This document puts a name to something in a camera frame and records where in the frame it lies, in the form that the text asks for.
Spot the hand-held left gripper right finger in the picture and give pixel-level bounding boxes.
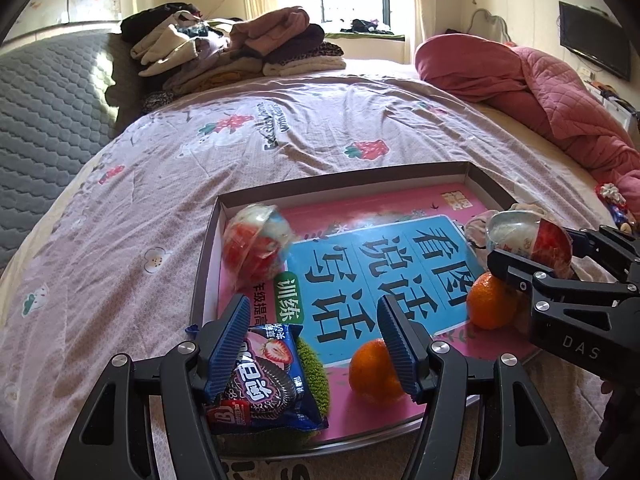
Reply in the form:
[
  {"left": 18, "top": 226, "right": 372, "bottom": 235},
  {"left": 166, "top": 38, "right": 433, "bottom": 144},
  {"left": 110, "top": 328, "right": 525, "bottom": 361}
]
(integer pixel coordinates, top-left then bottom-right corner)
[{"left": 376, "top": 295, "right": 578, "bottom": 480}]

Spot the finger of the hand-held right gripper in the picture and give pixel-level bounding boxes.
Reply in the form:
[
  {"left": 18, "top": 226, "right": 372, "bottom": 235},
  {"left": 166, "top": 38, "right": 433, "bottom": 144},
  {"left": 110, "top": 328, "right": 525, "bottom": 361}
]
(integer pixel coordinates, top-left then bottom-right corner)
[
  {"left": 562, "top": 226, "right": 640, "bottom": 286},
  {"left": 487, "top": 249, "right": 640, "bottom": 311}
]

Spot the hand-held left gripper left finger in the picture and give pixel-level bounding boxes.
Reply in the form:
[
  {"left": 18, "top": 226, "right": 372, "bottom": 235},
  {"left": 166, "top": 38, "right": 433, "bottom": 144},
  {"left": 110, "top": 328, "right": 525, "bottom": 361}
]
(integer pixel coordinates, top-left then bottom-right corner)
[{"left": 65, "top": 294, "right": 252, "bottom": 480}]

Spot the orange tangerine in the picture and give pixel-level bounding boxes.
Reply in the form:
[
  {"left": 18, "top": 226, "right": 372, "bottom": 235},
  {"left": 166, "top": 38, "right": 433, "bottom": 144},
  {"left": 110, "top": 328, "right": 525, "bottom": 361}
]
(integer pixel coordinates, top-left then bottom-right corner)
[
  {"left": 466, "top": 272, "right": 519, "bottom": 331},
  {"left": 348, "top": 338, "right": 406, "bottom": 404}
]

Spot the blue cookie packet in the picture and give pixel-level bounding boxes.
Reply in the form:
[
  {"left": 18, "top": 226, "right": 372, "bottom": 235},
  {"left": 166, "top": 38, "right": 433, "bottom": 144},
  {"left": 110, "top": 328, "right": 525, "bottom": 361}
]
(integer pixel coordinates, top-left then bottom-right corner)
[{"left": 186, "top": 322, "right": 330, "bottom": 436}]

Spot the green fluffy scrunchie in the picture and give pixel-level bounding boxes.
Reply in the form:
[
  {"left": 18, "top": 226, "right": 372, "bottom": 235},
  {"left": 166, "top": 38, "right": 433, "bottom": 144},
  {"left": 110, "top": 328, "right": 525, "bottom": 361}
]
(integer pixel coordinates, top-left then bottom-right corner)
[{"left": 220, "top": 335, "right": 331, "bottom": 453}]

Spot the shallow grey cardboard box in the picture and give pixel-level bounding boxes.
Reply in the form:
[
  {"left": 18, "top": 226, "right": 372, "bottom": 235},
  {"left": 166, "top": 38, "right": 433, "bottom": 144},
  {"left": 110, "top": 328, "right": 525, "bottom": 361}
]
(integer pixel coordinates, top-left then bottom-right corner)
[{"left": 191, "top": 161, "right": 546, "bottom": 453}]

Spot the red and white snack packet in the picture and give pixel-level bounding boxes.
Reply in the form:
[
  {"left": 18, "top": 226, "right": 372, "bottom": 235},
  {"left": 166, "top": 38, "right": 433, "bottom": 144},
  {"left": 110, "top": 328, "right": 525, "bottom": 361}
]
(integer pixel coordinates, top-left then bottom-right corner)
[{"left": 595, "top": 182, "right": 626, "bottom": 208}]

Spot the pink and blue book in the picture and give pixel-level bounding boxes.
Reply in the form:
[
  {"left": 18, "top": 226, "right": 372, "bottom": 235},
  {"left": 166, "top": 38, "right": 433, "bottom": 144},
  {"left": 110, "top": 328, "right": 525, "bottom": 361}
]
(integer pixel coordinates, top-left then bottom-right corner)
[{"left": 215, "top": 182, "right": 531, "bottom": 446}]

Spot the cream bed sheet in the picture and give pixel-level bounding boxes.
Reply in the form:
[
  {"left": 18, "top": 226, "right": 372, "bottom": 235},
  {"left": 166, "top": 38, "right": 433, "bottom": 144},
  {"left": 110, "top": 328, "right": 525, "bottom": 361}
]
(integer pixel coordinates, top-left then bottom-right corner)
[{"left": 472, "top": 102, "right": 621, "bottom": 226}]

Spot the white cabinet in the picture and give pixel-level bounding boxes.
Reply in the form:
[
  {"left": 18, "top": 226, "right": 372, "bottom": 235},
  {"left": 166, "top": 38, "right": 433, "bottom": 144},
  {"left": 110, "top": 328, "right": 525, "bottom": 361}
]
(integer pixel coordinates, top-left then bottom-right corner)
[{"left": 585, "top": 77, "right": 640, "bottom": 126}]

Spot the pink quilted blanket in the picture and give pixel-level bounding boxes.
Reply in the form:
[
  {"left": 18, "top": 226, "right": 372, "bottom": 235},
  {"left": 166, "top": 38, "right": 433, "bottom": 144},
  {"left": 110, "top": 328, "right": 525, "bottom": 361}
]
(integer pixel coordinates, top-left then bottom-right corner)
[{"left": 414, "top": 34, "right": 640, "bottom": 211}]

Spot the strawberry print bed cover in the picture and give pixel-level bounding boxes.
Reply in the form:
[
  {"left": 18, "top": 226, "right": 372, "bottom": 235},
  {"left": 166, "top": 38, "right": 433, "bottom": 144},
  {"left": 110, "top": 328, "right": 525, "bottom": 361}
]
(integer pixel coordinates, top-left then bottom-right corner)
[{"left": 0, "top": 77, "right": 621, "bottom": 480}]

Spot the black television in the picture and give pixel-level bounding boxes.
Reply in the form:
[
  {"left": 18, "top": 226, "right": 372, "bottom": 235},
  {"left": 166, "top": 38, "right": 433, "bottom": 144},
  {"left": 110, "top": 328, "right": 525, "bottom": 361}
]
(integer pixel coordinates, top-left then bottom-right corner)
[{"left": 558, "top": 1, "right": 633, "bottom": 82}]

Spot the white curved chair back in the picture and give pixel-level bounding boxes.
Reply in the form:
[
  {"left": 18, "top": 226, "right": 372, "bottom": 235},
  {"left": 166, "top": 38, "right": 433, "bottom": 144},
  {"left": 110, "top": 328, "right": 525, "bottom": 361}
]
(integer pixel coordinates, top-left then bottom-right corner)
[{"left": 470, "top": 7, "right": 513, "bottom": 43}]

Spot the pile of folded clothes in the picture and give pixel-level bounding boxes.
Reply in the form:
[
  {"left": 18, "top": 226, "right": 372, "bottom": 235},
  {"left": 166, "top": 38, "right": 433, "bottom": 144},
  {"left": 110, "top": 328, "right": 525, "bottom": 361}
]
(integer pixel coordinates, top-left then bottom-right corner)
[{"left": 120, "top": 2, "right": 347, "bottom": 116}]

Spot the dark crumpled cloth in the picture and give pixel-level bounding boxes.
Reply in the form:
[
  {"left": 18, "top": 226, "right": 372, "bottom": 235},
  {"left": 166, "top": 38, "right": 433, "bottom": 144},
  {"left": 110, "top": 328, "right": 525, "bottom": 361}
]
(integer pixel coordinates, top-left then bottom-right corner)
[{"left": 340, "top": 18, "right": 391, "bottom": 36}]

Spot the green windowsill mat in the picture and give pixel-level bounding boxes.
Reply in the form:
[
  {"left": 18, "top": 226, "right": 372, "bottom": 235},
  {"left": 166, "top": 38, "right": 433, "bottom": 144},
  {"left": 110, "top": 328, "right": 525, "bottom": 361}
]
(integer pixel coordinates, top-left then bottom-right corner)
[{"left": 325, "top": 31, "right": 406, "bottom": 42}]

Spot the grey quilted headboard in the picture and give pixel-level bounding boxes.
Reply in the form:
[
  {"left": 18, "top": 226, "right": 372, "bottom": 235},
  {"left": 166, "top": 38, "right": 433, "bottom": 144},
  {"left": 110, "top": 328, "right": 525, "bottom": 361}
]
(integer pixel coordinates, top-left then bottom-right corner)
[{"left": 0, "top": 30, "right": 146, "bottom": 276}]

